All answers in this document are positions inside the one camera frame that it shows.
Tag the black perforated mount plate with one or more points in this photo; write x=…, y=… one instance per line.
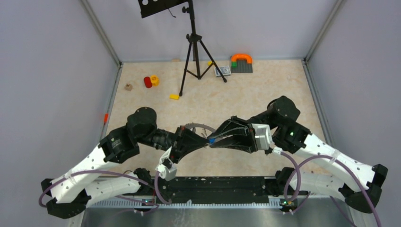
x=151, y=7

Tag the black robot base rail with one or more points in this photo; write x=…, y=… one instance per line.
x=216, y=190

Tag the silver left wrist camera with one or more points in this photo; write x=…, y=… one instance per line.
x=166, y=168

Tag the red plastic cylinder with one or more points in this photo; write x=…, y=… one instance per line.
x=148, y=82

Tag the blue plastic key tag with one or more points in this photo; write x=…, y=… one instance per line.
x=212, y=140

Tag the orange plastic arch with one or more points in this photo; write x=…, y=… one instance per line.
x=242, y=56

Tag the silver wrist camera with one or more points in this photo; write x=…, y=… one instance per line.
x=263, y=138
x=166, y=168

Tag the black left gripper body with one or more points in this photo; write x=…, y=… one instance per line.
x=176, y=152

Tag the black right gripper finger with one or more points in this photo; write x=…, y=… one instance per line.
x=234, y=126
x=234, y=142

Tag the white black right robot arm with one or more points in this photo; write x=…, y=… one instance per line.
x=276, y=130

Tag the grey lego baseplate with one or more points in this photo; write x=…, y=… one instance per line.
x=242, y=67

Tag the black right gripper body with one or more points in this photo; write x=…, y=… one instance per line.
x=252, y=132

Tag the blue playing card box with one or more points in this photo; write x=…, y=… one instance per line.
x=225, y=70

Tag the yellow plastic cylinder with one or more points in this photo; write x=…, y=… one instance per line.
x=154, y=80

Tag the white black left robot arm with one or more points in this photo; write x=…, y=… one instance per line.
x=80, y=188

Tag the yellow lego brick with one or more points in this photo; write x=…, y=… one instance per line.
x=174, y=97

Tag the small wooden block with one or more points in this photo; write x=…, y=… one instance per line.
x=128, y=87

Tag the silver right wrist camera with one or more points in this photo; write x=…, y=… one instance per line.
x=263, y=138

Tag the black tripod stand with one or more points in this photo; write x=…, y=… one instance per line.
x=194, y=39

